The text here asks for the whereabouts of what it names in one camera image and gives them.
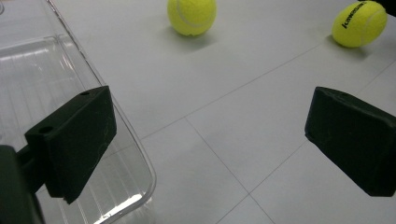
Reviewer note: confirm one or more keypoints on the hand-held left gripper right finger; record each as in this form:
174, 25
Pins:
355, 140

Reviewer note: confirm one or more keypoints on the plain yellow tennis ball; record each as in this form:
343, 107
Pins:
191, 17

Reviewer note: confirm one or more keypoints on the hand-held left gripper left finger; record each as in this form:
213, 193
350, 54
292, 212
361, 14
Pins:
77, 133

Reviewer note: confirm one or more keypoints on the clear plastic container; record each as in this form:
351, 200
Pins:
37, 71

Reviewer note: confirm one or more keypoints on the yellow tennis ball black print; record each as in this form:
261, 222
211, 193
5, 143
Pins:
359, 25

